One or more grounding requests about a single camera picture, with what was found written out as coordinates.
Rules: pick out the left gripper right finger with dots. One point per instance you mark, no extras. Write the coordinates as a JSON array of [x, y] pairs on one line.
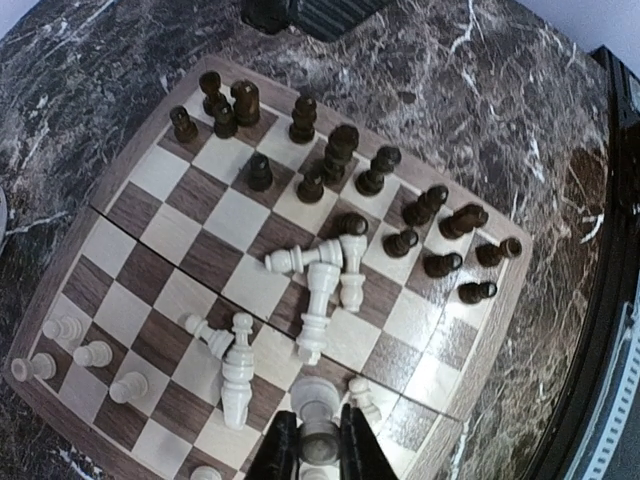
[[361, 457]]

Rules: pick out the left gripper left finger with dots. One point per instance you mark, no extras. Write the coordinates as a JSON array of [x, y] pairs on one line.
[[278, 455]]

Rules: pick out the white chess pawn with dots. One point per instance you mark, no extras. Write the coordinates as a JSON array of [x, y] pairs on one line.
[[316, 401]]

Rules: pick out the white chess queen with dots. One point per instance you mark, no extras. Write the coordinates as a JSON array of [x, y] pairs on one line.
[[238, 372]]

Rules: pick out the white chess rook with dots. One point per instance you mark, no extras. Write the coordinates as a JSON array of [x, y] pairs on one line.
[[41, 365]]

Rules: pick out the white chess king lying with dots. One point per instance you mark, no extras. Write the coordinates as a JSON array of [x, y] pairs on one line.
[[322, 279]]

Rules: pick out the wooden chess board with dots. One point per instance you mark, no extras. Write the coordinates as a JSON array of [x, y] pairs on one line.
[[137, 309]]

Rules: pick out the black chess piece corner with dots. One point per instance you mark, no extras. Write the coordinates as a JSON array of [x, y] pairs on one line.
[[210, 85]]

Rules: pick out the white cable duct strip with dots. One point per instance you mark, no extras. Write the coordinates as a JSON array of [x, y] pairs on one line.
[[620, 389]]

